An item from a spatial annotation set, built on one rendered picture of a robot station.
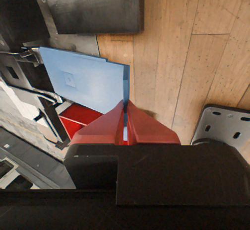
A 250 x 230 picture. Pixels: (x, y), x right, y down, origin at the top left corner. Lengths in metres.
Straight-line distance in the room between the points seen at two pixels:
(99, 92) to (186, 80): 0.14
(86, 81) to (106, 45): 0.10
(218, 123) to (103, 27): 0.24
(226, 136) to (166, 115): 0.10
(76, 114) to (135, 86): 0.18
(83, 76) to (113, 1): 0.11
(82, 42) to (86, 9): 0.07
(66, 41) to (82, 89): 0.15
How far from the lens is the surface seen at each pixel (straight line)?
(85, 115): 0.34
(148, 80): 0.23
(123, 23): 0.20
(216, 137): 0.28
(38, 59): 0.25
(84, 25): 0.24
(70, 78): 0.19
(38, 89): 0.30
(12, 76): 0.37
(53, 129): 0.43
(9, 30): 0.31
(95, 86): 0.16
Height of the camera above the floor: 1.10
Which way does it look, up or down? 45 degrees down
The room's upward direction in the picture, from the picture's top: 142 degrees counter-clockwise
